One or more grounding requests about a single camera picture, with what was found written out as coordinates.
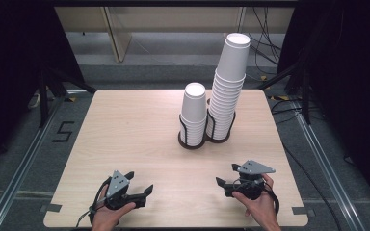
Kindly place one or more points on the leaning wooden board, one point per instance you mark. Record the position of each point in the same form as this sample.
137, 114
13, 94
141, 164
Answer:
120, 41

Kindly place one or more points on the person's left hand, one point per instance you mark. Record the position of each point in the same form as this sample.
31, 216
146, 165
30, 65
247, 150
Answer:
107, 218

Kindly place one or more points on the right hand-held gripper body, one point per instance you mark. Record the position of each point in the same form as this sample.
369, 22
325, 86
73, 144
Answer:
253, 167

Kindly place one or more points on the dark curtain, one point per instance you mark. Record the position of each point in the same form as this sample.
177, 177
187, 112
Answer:
359, 80
6, 64

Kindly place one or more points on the black metal stand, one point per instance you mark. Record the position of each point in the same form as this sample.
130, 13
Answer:
305, 96
43, 96

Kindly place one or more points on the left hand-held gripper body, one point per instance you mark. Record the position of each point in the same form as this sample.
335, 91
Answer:
117, 184

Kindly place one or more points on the aluminium floor rail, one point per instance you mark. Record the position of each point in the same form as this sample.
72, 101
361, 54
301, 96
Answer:
19, 179
334, 179

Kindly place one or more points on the black tape strip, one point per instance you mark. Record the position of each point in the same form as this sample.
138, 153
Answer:
302, 210
53, 208

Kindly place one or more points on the tall stack of white cups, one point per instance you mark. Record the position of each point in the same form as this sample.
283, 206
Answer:
232, 61

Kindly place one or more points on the short stack of white cups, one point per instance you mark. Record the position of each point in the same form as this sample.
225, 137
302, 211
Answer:
193, 106

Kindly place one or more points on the person's right hand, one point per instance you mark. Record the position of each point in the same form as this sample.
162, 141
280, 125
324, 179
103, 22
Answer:
261, 208

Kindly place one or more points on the black metal beam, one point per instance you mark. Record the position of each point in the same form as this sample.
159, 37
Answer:
173, 3

